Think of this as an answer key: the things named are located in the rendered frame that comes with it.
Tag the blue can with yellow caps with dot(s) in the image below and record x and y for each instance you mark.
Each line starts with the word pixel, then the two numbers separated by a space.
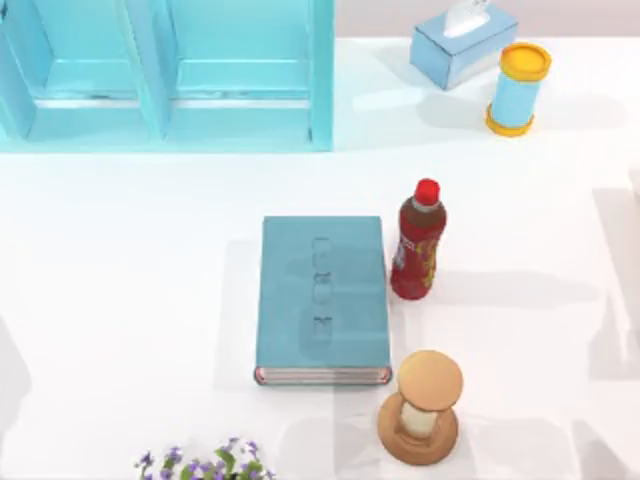
pixel 515 92

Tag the light blue upright rack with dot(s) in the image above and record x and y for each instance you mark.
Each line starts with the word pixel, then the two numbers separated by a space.
pixel 150 75

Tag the light blue tissue box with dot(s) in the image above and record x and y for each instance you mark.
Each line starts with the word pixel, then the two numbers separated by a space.
pixel 450 55

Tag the purple flowering plant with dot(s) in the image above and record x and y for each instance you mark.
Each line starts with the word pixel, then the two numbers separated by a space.
pixel 210 462

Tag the wooden hourglass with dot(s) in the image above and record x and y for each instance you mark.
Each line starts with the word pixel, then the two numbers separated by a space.
pixel 425 405

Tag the red bottle with red cap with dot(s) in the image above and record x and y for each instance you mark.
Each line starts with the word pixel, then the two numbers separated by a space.
pixel 417 250

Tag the teal hardcover book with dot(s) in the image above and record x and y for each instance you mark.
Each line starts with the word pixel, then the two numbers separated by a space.
pixel 322 300

